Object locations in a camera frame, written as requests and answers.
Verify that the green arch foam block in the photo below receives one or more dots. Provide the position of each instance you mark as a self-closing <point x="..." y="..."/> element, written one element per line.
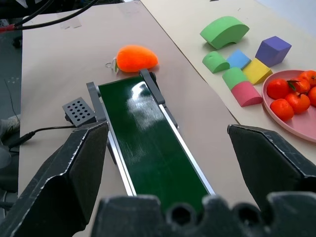
<point x="222" y="30"/>

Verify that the grey perforated motor box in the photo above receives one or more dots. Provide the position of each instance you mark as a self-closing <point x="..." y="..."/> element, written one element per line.
<point x="79" y="112"/>

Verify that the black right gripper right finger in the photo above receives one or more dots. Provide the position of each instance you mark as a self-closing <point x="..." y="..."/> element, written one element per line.
<point x="271" y="158"/>

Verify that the yellow foam block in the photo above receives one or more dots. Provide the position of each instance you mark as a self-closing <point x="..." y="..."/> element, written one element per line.
<point x="256" y="71"/>

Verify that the brown paperboard sheet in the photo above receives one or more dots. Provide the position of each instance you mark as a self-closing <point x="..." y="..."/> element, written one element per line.
<point x="74" y="69"/>

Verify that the small green half-cylinder foam block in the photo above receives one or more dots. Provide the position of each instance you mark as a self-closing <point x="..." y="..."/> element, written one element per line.
<point x="214" y="61"/>

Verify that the orange tangerine with leaf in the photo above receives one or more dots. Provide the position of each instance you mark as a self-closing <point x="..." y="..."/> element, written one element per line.
<point x="301" y="85"/>

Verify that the orange plush carrot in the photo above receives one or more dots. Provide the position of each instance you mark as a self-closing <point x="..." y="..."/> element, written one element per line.
<point x="135" y="58"/>

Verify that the pink plate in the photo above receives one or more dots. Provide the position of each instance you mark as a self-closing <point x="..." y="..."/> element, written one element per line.
<point x="303" y="123"/>

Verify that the pink foam half-cylinder block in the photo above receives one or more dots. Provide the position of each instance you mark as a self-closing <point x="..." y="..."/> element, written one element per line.
<point x="245" y="93"/>

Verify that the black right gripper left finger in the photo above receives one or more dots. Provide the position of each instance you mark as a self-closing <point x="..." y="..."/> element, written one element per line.
<point x="61" y="187"/>

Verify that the clear tape strip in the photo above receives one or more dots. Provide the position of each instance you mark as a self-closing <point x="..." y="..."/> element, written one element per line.
<point x="70" y="23"/>

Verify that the blue foam block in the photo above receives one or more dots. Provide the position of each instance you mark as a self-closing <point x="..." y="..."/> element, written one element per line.
<point x="238" y="59"/>

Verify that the purple foam cube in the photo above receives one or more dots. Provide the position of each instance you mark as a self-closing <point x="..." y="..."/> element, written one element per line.
<point x="272" y="50"/>

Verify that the green conveyor belt grey frame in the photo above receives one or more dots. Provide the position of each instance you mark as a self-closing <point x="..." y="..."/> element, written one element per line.
<point x="153" y="138"/>

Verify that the white shoe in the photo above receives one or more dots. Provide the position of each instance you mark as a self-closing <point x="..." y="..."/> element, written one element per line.
<point x="10" y="126"/>

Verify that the cream paper sheet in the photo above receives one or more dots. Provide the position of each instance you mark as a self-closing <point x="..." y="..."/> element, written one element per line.
<point x="187" y="24"/>

